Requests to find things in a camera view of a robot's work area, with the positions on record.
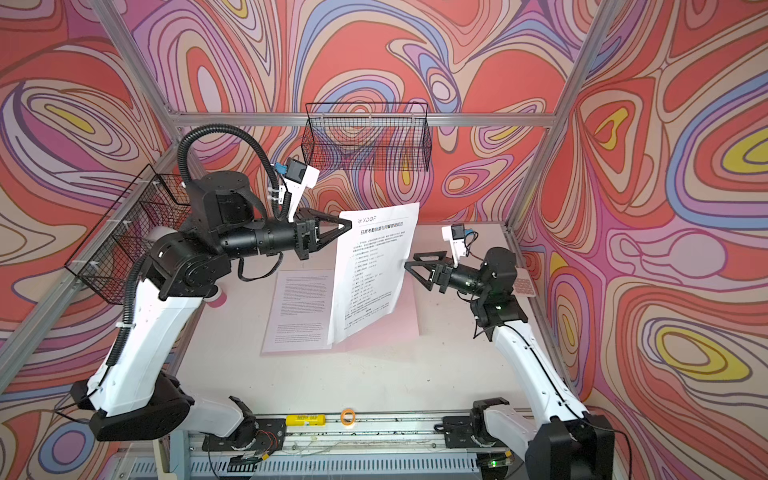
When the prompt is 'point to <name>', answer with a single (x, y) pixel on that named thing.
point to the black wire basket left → (112, 256)
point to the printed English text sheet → (301, 312)
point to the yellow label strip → (300, 419)
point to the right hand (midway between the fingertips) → (412, 269)
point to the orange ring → (347, 416)
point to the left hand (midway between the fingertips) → (350, 225)
